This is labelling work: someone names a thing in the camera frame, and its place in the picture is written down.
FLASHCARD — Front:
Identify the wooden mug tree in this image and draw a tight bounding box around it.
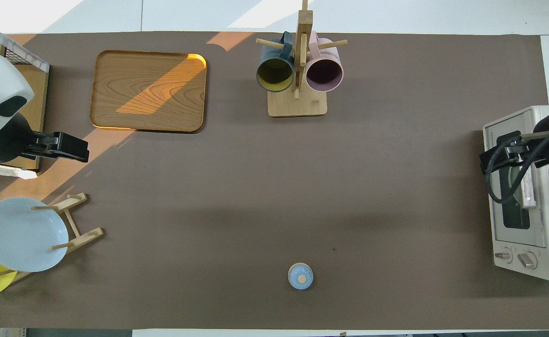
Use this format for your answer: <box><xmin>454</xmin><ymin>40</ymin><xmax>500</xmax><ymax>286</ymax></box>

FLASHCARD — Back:
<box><xmin>256</xmin><ymin>0</ymin><xmax>348</xmax><ymax>117</ymax></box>

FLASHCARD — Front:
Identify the wire basket with wooden shelves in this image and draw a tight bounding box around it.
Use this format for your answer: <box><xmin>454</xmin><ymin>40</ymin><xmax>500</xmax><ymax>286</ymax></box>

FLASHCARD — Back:
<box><xmin>0</xmin><ymin>19</ymin><xmax>51</xmax><ymax>179</ymax></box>

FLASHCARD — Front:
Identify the dark blue mug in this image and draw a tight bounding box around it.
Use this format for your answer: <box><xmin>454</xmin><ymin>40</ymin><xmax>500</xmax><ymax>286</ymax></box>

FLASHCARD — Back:
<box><xmin>256</xmin><ymin>31</ymin><xmax>296</xmax><ymax>93</ymax></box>

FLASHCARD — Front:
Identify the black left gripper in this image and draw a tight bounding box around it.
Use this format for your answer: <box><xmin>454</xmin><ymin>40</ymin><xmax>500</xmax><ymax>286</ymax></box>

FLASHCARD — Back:
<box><xmin>21</xmin><ymin>132</ymin><xmax>90</xmax><ymax>163</ymax></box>

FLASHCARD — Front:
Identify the brown table mat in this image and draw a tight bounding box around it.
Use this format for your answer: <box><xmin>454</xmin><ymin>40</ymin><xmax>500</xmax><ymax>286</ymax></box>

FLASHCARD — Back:
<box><xmin>0</xmin><ymin>31</ymin><xmax>549</xmax><ymax>330</ymax></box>

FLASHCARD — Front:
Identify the wooden plate rack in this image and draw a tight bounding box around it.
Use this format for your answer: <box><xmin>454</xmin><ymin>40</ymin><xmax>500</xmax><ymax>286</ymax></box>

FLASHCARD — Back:
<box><xmin>0</xmin><ymin>192</ymin><xmax>105</xmax><ymax>284</ymax></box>

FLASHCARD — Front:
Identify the glass oven door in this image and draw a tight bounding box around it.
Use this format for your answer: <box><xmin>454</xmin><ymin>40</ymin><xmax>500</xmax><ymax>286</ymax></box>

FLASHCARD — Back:
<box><xmin>484</xmin><ymin>110</ymin><xmax>548</xmax><ymax>249</ymax></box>

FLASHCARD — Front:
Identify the wooden serving tray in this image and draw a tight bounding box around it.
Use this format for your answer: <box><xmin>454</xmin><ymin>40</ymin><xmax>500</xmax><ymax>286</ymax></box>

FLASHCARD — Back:
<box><xmin>89</xmin><ymin>50</ymin><xmax>208</xmax><ymax>134</ymax></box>

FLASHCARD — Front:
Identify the blue call bell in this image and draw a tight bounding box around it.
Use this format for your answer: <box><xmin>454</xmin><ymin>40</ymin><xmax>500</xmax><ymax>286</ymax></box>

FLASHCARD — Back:
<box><xmin>288</xmin><ymin>263</ymin><xmax>314</xmax><ymax>291</ymax></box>

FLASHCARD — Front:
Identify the pink mug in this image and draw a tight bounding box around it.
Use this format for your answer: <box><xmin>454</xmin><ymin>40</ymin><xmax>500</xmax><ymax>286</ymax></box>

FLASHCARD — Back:
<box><xmin>305</xmin><ymin>31</ymin><xmax>345</xmax><ymax>93</ymax></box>

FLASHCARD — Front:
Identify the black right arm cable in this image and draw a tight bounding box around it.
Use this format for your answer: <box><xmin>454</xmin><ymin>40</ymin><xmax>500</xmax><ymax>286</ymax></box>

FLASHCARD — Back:
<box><xmin>484</xmin><ymin>119</ymin><xmax>549</xmax><ymax>205</ymax></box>

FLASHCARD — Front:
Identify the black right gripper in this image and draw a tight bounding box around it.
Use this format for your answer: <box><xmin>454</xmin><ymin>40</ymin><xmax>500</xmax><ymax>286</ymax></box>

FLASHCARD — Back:
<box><xmin>479</xmin><ymin>130</ymin><xmax>549</xmax><ymax>175</ymax></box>

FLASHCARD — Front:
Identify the light blue plate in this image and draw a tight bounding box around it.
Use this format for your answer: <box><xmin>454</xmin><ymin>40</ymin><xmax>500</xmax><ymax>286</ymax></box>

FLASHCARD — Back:
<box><xmin>0</xmin><ymin>197</ymin><xmax>69</xmax><ymax>273</ymax></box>

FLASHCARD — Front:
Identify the white toaster oven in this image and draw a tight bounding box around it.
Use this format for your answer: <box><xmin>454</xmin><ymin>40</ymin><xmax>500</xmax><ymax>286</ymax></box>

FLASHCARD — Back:
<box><xmin>483</xmin><ymin>105</ymin><xmax>549</xmax><ymax>281</ymax></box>

